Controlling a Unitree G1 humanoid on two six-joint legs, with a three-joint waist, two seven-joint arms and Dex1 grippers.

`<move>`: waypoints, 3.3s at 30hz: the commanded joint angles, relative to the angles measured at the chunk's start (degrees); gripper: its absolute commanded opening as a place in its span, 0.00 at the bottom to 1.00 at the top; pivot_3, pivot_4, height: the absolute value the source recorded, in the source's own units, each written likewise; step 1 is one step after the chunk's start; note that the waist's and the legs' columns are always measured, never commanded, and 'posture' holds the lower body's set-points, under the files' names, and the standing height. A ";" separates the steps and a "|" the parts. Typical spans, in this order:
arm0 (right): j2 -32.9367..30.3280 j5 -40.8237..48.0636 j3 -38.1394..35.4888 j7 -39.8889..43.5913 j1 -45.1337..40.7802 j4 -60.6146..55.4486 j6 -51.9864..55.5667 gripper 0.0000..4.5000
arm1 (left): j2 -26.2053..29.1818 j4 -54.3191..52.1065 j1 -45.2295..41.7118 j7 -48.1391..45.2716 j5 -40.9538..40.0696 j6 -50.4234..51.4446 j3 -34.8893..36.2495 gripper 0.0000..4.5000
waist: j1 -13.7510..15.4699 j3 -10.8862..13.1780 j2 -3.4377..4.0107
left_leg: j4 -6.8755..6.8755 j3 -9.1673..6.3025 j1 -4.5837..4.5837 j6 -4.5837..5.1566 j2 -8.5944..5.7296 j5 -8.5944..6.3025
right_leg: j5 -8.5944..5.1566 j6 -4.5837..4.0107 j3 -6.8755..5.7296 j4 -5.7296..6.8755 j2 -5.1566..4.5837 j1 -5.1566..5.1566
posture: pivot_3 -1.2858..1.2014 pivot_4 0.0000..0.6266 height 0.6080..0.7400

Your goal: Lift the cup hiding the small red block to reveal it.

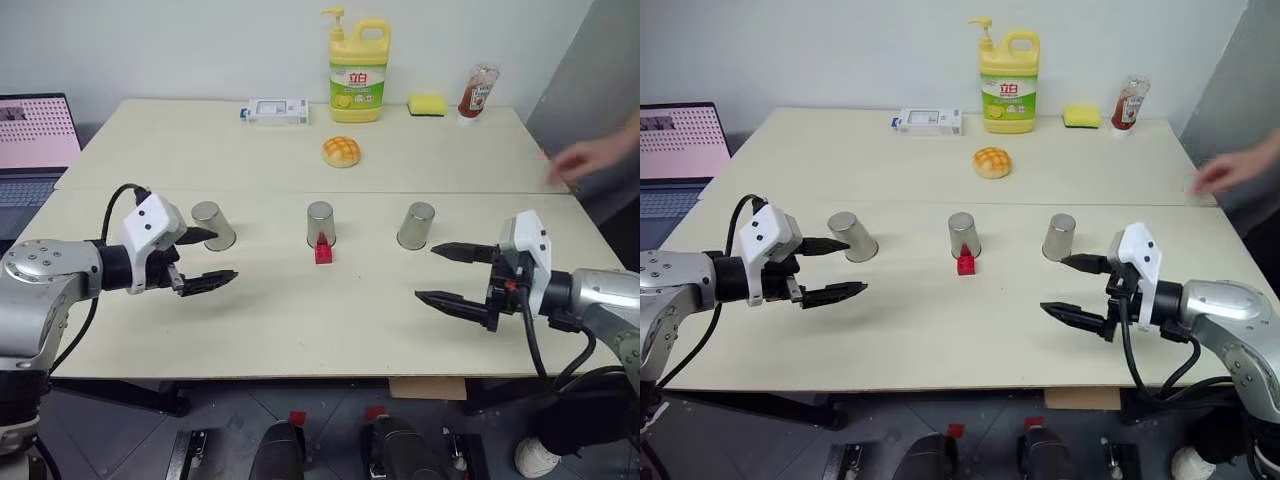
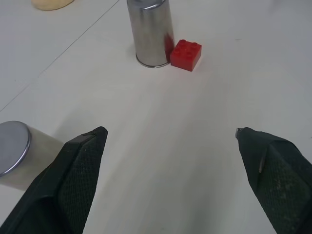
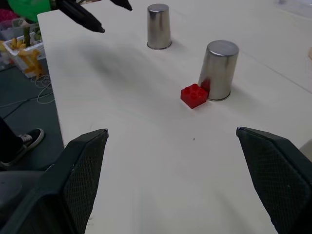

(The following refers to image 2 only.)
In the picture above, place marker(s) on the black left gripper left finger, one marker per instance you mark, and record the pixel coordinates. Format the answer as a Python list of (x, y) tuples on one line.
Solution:
[(73, 180)]

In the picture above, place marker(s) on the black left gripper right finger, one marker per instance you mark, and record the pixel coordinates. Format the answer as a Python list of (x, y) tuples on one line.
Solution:
[(280, 180)]

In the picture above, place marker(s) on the stainless steel cup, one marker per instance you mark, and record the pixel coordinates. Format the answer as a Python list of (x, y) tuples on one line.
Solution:
[(17, 153), (152, 31)]

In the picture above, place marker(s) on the red toy building brick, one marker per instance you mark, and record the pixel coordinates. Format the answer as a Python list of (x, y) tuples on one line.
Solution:
[(185, 54)]

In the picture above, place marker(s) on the tan rounded object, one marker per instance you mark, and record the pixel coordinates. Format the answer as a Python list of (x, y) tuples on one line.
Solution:
[(51, 4)]

